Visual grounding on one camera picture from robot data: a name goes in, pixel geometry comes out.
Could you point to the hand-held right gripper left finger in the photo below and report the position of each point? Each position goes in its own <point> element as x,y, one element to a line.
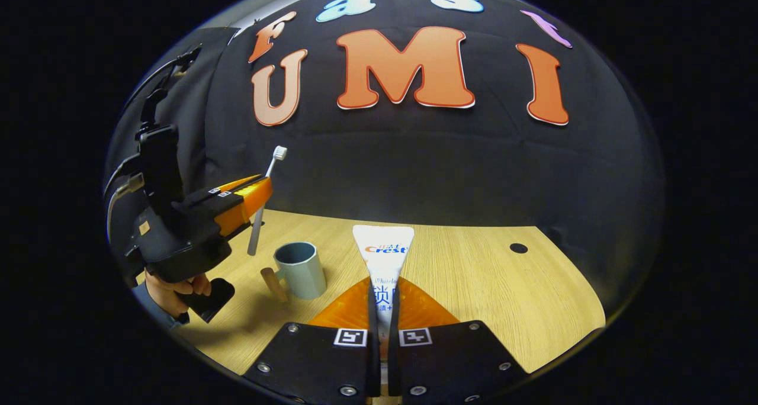
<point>373,369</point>

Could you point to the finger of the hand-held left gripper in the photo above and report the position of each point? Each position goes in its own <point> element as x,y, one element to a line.
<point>237,212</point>
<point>204,195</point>

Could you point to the white toothbrush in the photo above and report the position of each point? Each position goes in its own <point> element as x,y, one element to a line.
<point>254,239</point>

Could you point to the wooden desktop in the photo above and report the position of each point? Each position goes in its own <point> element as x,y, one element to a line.
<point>485,298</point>

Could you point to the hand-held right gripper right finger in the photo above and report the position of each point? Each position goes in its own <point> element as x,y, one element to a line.
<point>394,369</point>

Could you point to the white toothpaste tube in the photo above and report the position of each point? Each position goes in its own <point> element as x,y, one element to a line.
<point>384,257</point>

